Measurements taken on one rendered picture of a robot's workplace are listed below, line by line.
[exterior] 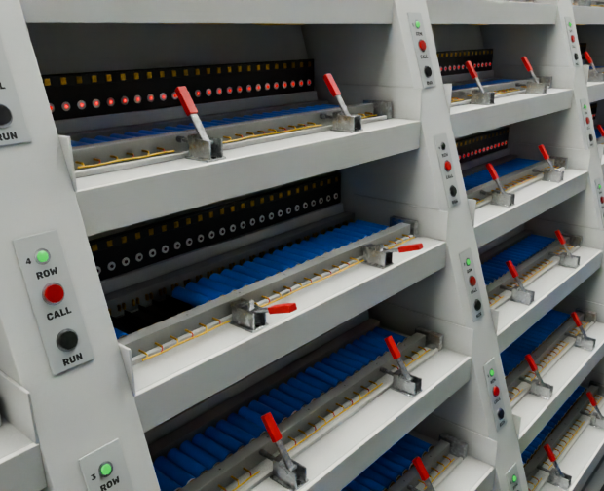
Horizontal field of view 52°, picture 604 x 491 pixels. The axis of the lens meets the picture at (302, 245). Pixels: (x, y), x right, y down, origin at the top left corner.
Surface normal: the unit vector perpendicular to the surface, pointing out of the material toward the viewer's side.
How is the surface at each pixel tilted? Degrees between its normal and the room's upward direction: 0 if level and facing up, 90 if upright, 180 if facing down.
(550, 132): 90
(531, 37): 90
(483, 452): 90
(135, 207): 107
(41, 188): 90
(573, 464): 18
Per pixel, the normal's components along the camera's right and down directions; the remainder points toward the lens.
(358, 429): -0.01, -0.95
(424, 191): -0.66, 0.25
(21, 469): 0.75, 0.20
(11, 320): 0.71, -0.09
